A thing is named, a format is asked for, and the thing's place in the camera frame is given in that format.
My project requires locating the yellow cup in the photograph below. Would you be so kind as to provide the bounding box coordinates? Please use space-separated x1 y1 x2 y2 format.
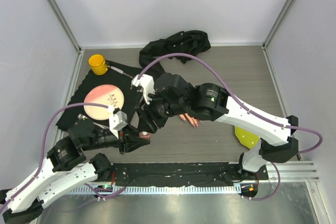
88 54 108 76

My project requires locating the yellow green plate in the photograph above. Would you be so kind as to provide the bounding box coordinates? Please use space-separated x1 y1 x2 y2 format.
234 126 260 149

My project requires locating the table knife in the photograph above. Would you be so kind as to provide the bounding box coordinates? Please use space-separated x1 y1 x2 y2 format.
108 65 134 79

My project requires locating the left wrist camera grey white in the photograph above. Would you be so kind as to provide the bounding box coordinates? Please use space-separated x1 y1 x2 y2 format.
109 111 128 139

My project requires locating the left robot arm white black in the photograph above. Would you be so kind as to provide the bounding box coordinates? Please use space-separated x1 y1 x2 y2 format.
1 119 151 223

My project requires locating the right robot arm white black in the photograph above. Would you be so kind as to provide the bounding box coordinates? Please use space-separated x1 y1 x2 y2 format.
131 73 299 179

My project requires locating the black sleeved shirt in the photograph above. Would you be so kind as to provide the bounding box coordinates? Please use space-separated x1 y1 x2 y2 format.
139 30 211 68

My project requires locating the mannequin hand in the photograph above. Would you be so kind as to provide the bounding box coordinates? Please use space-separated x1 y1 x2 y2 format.
179 113 202 127

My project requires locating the nail polish bottle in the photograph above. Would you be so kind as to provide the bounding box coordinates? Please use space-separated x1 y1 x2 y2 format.
139 132 151 141

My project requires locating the silver fork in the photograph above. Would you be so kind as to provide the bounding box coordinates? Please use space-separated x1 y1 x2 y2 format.
77 114 109 129

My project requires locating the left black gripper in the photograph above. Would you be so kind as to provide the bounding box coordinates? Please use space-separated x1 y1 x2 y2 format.
82 121 151 154

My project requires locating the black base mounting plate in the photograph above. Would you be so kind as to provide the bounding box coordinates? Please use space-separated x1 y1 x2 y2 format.
112 162 269 187

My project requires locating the white slotted cable duct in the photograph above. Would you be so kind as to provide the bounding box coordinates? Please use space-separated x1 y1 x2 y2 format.
68 185 241 195

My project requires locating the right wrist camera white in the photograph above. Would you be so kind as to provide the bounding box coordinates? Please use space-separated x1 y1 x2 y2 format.
131 74 155 105

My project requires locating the pink cream plate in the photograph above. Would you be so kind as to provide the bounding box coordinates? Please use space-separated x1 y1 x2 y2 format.
84 84 124 121

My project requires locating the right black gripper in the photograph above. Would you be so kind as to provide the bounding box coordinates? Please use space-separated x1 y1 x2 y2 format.
135 90 188 135

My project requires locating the black placemat cloth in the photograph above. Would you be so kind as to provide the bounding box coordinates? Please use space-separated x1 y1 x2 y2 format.
56 60 142 131

